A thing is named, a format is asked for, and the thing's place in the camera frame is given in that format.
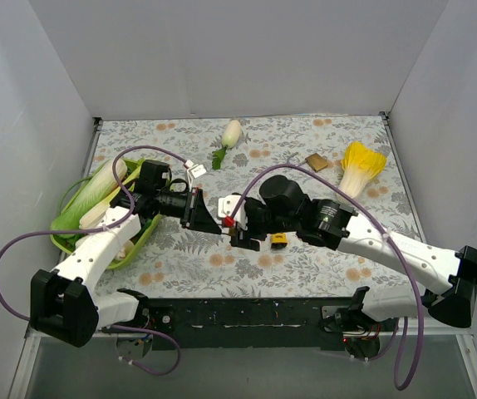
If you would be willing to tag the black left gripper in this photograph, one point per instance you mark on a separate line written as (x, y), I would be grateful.
(193, 209)

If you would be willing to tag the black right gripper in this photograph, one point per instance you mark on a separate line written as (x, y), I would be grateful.
(243, 234)

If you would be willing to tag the yellow padlock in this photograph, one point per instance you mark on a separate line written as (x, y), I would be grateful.
(279, 241)

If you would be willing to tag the large brass padlock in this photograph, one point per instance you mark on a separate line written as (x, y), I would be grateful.
(315, 161)

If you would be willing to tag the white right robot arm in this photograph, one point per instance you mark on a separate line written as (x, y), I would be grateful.
(449, 277)

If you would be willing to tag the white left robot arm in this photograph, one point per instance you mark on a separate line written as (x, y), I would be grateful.
(63, 301)

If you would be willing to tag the green plastic basket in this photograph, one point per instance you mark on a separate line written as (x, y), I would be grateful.
(128, 171)

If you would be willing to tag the floral table mat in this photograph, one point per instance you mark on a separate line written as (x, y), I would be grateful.
(180, 263)

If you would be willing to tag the toy mushroom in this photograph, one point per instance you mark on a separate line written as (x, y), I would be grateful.
(125, 250)

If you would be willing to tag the white radish with leaves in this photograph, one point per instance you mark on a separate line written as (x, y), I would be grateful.
(229, 139)

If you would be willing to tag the green napa cabbage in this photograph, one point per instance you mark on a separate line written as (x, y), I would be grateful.
(69, 217)

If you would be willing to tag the celery stalk bundle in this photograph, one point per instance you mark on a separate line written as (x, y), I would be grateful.
(97, 212)

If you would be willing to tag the yellow napa cabbage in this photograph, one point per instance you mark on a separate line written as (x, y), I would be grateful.
(360, 166)

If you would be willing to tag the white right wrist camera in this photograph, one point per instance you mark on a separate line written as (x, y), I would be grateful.
(231, 212)

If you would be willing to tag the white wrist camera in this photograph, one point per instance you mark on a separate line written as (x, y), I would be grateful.
(231, 212)
(193, 171)

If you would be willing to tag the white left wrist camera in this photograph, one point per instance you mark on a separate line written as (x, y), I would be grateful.
(193, 171)

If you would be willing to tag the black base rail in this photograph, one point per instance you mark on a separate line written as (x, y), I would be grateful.
(243, 322)

